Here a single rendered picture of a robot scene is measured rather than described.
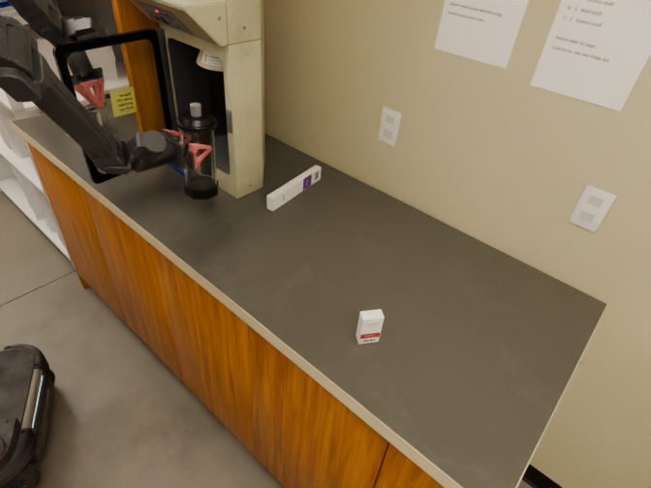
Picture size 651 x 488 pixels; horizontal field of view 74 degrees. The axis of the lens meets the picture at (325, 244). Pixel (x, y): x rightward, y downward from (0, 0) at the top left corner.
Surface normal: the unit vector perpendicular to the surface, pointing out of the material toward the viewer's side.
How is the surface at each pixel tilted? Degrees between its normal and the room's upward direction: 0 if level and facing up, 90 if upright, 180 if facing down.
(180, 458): 0
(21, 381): 0
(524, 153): 90
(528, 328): 0
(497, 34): 90
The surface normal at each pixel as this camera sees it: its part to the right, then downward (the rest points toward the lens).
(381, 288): 0.07, -0.77
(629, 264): -0.66, 0.44
